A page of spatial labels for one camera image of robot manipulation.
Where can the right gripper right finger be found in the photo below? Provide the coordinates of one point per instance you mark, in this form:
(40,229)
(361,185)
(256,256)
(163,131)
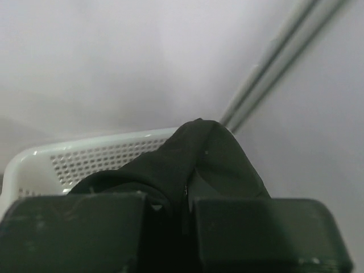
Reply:
(262,234)

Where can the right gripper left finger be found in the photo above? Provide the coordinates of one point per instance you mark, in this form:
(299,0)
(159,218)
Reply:
(81,233)

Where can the black trousers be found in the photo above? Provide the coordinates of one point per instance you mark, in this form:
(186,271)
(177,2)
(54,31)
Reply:
(201,158)

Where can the white plastic basket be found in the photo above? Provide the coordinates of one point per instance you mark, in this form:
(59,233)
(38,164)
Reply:
(54,169)

